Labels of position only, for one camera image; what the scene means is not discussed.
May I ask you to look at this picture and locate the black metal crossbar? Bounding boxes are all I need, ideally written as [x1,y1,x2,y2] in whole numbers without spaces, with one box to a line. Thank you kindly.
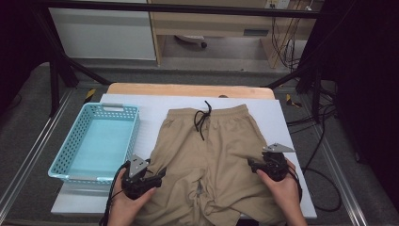
[31,0,330,19]

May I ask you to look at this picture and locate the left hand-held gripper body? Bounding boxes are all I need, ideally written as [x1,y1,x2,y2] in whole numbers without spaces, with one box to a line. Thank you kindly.
[120,153,163,202]

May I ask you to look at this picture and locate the light blue perforated basket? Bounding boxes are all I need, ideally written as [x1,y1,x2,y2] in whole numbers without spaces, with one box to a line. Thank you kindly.
[47,102,141,186]

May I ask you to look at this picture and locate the left hand-held gripper cable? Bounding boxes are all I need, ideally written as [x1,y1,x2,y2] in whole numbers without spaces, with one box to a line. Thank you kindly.
[99,160,131,226]

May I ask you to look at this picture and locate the bundle of black floor cables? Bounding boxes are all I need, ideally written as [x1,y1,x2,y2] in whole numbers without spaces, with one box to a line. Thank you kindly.
[286,88,338,126]

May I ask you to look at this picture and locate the hand-held gripper cable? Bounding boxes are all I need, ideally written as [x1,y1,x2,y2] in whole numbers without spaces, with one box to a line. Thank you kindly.
[286,164,304,202]
[99,160,131,226]

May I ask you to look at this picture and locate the person's left hand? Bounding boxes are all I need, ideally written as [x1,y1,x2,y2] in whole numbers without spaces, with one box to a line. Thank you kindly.
[107,168,157,221]

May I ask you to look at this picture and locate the tan drawstring shorts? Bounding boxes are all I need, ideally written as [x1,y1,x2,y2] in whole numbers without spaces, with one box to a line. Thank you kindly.
[135,100,288,226]

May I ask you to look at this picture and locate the right hand-held gripper cable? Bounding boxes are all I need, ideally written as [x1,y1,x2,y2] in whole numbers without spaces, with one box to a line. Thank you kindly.
[286,164,304,202]

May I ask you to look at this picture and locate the black floor cable loop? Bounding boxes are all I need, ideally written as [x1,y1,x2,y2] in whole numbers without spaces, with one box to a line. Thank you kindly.
[300,125,343,213]

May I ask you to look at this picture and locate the hanging desk cables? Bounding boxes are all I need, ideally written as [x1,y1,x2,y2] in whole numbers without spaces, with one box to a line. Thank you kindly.
[271,15,302,72]

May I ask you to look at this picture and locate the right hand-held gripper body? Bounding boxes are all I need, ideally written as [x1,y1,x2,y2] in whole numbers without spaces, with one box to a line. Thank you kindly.
[258,142,296,183]

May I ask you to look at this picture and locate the yellow tape piece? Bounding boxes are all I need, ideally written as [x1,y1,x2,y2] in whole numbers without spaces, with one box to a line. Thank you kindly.
[84,89,97,103]
[285,93,302,107]

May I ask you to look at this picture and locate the white power strip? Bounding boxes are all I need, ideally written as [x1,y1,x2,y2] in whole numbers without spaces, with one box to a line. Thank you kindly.
[264,0,291,9]

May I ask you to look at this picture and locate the wooden desk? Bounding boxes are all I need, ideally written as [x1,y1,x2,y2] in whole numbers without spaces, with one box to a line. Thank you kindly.
[147,0,324,69]

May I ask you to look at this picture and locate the aluminium floor rail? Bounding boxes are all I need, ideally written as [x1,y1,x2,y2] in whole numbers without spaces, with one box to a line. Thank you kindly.
[318,137,368,226]
[0,89,74,215]

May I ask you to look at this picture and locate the white table board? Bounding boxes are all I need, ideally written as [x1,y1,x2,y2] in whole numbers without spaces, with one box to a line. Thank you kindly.
[50,93,318,219]

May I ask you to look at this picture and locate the black curtain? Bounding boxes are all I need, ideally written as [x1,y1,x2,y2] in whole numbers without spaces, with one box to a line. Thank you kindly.
[0,0,53,112]
[313,0,399,205]

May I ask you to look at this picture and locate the wooden table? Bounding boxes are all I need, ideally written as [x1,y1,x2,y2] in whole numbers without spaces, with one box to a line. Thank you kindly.
[106,82,276,101]

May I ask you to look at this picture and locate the office chair base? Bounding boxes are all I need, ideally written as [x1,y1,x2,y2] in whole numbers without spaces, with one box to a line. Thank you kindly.
[173,34,209,50]

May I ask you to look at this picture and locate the white cabinet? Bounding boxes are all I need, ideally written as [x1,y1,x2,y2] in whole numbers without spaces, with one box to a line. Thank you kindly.
[49,8,157,61]

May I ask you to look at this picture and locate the person's right hand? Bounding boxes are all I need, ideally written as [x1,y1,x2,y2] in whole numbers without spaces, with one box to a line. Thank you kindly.
[256,158,307,221]

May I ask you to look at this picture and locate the black metal stand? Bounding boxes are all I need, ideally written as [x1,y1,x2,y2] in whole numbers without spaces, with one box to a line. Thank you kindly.
[31,12,113,118]
[264,59,338,124]

